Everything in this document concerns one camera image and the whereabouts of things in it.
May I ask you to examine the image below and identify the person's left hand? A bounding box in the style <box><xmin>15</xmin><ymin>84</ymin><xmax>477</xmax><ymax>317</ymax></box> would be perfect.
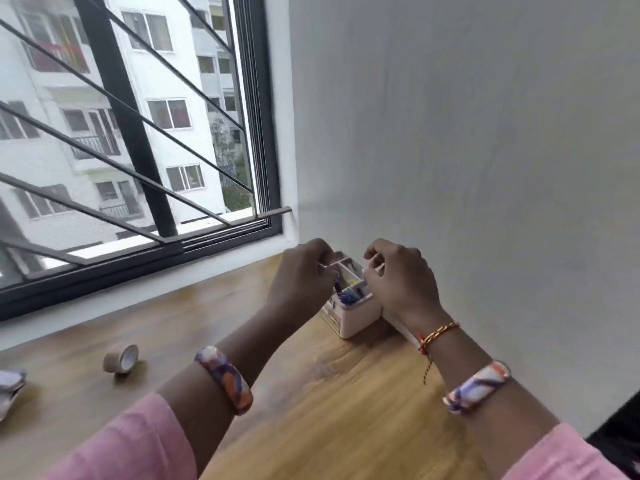
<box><xmin>265</xmin><ymin>238</ymin><xmax>346</xmax><ymax>321</ymax></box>

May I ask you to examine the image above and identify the person's right hand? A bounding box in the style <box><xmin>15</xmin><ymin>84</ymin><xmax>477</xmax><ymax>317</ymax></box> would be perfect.
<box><xmin>363</xmin><ymin>238</ymin><xmax>453</xmax><ymax>339</ymax></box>

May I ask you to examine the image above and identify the pink desk organizer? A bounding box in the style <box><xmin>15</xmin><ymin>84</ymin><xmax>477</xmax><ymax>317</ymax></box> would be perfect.
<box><xmin>319</xmin><ymin>252</ymin><xmax>386</xmax><ymax>339</ymax></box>

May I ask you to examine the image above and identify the brown tape roll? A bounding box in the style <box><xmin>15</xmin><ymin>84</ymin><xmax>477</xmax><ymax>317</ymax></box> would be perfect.
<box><xmin>103</xmin><ymin>343</ymin><xmax>139</xmax><ymax>375</ymax></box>

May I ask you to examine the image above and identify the paper ball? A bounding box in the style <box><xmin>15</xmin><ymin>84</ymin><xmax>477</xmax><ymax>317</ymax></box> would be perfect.
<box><xmin>0</xmin><ymin>368</ymin><xmax>27</xmax><ymax>423</ymax></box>

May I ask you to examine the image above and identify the person's right forearm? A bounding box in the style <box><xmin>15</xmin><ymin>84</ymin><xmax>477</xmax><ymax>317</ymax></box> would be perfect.
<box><xmin>419</xmin><ymin>319</ymin><xmax>561</xmax><ymax>480</ymax></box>

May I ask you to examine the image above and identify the person's left forearm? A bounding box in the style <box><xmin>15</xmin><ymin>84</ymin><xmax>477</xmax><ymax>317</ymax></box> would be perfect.
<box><xmin>157</xmin><ymin>304</ymin><xmax>289</xmax><ymax>475</ymax></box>

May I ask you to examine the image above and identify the patterned left wrist bangle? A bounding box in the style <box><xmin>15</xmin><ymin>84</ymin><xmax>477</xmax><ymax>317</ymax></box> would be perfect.
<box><xmin>193</xmin><ymin>345</ymin><xmax>255</xmax><ymax>417</ymax></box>

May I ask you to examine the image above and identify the patterned wrist bangle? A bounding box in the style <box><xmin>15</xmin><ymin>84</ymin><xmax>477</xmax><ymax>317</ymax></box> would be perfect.
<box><xmin>193</xmin><ymin>345</ymin><xmax>255</xmax><ymax>417</ymax></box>
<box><xmin>442</xmin><ymin>359</ymin><xmax>512</xmax><ymax>415</ymax></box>

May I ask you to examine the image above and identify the patterned right wrist bangle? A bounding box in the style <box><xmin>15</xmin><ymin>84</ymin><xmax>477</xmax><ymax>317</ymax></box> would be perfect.
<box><xmin>442</xmin><ymin>359</ymin><xmax>512</xmax><ymax>415</ymax></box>

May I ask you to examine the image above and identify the pink right sleeve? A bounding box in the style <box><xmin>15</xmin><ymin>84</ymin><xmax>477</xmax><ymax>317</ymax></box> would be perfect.
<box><xmin>502</xmin><ymin>422</ymin><xmax>631</xmax><ymax>480</ymax></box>

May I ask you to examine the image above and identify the pink sleeve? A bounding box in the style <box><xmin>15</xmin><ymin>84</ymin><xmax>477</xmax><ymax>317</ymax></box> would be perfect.
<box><xmin>42</xmin><ymin>392</ymin><xmax>199</xmax><ymax>480</ymax></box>
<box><xmin>502</xmin><ymin>422</ymin><xmax>631</xmax><ymax>480</ymax></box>

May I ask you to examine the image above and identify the pink left sleeve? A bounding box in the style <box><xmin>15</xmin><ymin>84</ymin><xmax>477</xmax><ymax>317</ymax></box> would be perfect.
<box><xmin>42</xmin><ymin>392</ymin><xmax>199</xmax><ymax>480</ymax></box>

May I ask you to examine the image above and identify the black framed grille window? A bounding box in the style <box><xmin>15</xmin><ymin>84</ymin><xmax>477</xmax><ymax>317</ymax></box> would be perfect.
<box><xmin>0</xmin><ymin>0</ymin><xmax>293</xmax><ymax>321</ymax></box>

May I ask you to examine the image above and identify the black bag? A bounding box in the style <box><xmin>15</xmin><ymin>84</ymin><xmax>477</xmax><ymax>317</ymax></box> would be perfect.
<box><xmin>587</xmin><ymin>389</ymin><xmax>640</xmax><ymax>480</ymax></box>

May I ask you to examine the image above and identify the orange thread bracelet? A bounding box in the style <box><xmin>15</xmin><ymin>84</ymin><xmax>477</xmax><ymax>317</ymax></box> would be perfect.
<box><xmin>417</xmin><ymin>322</ymin><xmax>461</xmax><ymax>385</ymax></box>

